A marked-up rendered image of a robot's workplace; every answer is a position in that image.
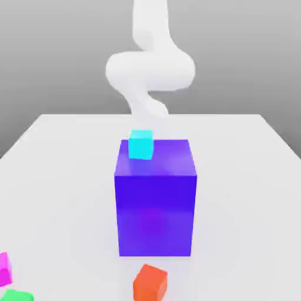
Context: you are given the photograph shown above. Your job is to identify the small cyan cube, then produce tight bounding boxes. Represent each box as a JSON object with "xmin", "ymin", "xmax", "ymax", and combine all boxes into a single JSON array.
[{"xmin": 128, "ymin": 129, "xmax": 155, "ymax": 160}]

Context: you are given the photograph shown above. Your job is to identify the small orange cube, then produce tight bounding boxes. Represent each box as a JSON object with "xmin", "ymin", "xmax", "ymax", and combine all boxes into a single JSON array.
[{"xmin": 132, "ymin": 263, "xmax": 168, "ymax": 301}]

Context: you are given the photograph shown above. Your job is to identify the small magenta cube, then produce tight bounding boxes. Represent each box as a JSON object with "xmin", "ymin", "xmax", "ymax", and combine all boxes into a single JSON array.
[{"xmin": 0, "ymin": 251, "xmax": 13, "ymax": 287}]

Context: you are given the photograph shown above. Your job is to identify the small green cube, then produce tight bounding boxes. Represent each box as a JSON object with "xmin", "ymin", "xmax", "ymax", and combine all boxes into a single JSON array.
[{"xmin": 0, "ymin": 289, "xmax": 35, "ymax": 301}]

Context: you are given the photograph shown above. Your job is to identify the large blue box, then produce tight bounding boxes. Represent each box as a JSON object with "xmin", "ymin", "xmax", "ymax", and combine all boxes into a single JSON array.
[{"xmin": 113, "ymin": 139, "xmax": 198, "ymax": 257}]

